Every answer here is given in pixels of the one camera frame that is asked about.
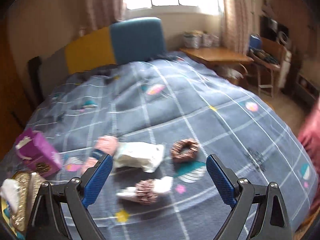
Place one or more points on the wooden desk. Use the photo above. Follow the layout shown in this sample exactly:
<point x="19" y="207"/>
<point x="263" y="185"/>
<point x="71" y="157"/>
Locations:
<point x="215" y="55"/>

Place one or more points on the wooden wardrobe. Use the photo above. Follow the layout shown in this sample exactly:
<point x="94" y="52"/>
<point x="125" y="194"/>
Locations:
<point x="10" y="92"/>

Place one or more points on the purple carton box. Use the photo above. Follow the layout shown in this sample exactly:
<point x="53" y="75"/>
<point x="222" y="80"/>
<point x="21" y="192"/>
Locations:
<point x="42" y="150"/>

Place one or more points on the low wooden cabinet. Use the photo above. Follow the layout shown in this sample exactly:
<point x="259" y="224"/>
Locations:
<point x="307" y="80"/>

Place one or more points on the white tissue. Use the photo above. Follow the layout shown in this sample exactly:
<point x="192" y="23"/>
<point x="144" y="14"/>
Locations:
<point x="10" y="192"/>

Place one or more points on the patterned beige curtain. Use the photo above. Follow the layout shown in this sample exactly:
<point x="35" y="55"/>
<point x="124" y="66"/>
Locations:
<point x="237" y="17"/>
<point x="105" y="2"/>

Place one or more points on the person's pink clothing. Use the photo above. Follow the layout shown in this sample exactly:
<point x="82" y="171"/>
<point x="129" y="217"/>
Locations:
<point x="311" y="140"/>

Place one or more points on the brown scrunchie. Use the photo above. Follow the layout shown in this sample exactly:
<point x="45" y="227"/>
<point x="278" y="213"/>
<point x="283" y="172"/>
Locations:
<point x="146" y="191"/>
<point x="176" y="150"/>

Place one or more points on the grey yellow blue headboard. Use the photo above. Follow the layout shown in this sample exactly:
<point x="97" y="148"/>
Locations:
<point x="135" y="37"/>

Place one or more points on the ornate gold tissue box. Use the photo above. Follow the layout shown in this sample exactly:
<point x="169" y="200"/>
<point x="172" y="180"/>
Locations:
<point x="23" y="192"/>

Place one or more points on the grey checked printed blanket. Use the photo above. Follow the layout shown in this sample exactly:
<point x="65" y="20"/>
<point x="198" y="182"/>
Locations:
<point x="175" y="100"/>

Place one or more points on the pink plush doll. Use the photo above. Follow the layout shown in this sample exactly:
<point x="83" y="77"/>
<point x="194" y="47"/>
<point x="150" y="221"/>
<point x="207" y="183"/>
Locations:
<point x="107" y="143"/>

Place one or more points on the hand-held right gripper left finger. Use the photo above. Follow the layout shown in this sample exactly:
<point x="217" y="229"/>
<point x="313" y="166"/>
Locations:
<point x="98" y="177"/>

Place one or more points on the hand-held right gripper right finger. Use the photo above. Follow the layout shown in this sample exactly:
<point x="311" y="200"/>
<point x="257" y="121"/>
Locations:
<point x="221" y="180"/>

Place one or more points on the white printed box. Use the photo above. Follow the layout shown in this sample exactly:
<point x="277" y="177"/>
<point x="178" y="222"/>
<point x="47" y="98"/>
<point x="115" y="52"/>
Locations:
<point x="192" y="40"/>

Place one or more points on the small white fan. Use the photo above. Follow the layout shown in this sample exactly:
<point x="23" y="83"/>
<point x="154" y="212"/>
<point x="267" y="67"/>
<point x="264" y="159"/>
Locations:
<point x="283" y="37"/>

